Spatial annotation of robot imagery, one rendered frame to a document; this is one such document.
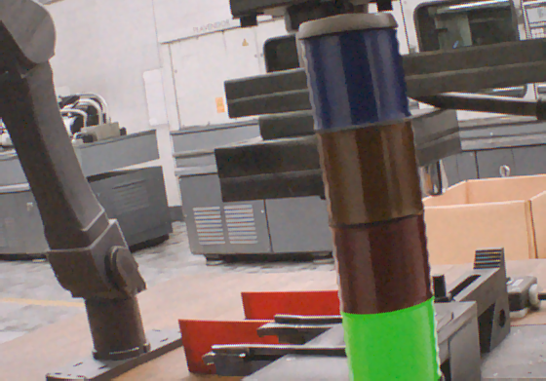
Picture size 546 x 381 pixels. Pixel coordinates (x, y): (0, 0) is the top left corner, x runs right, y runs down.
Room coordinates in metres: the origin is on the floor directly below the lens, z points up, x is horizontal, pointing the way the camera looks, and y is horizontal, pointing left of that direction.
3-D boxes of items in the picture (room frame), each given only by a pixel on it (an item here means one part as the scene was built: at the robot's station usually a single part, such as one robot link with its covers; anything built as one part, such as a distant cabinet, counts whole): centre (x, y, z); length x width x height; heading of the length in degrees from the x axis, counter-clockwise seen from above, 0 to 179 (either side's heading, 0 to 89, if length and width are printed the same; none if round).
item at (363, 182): (0.36, -0.03, 1.14); 0.04 x 0.04 x 0.03
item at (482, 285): (0.80, -0.14, 0.95); 0.15 x 0.03 x 0.10; 147
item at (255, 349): (0.64, -0.02, 0.98); 0.13 x 0.01 x 0.03; 57
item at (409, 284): (0.36, -0.03, 1.10); 0.04 x 0.04 x 0.03
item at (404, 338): (0.36, -0.03, 1.07); 0.04 x 0.04 x 0.03
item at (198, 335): (0.91, -0.02, 0.93); 0.25 x 0.12 x 0.06; 57
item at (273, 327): (0.74, 0.00, 0.98); 0.07 x 0.02 x 0.01; 57
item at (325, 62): (0.36, -0.03, 1.17); 0.04 x 0.04 x 0.03
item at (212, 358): (0.68, 0.04, 0.98); 0.07 x 0.02 x 0.01; 57
